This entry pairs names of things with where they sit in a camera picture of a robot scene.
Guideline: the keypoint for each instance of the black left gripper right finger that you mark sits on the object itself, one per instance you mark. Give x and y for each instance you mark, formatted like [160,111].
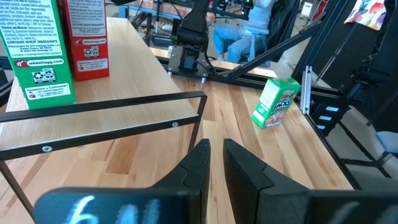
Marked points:
[245,177]

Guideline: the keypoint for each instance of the colourful floral cloth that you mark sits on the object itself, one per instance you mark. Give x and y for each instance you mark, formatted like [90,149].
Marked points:
[367,14]

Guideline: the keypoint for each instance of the red Froot Loops cereal box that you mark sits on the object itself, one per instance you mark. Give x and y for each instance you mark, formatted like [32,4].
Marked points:
[90,46]

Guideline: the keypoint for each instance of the black office chair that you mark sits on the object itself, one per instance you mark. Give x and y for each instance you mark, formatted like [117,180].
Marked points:
[283,18]

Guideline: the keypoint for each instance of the silver metal bracket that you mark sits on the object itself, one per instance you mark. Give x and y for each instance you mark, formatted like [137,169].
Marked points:
[306,90]

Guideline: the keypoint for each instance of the light blue seat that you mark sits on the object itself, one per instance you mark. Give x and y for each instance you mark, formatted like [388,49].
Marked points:
[387,141]

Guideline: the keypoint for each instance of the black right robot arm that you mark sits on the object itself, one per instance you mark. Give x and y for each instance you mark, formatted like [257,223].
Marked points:
[192,31]

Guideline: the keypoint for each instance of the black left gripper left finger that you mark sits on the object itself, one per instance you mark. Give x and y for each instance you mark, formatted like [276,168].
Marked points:
[197,174]

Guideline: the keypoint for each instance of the person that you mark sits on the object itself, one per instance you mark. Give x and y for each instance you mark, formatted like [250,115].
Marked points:
[236,37]

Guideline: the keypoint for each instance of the green Apple Jacks cereal box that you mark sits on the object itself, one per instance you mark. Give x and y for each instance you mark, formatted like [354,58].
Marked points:
[37,46]
[275,102]

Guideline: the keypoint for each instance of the black box blue labels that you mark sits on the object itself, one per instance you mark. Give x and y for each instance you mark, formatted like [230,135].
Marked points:
[339,117]

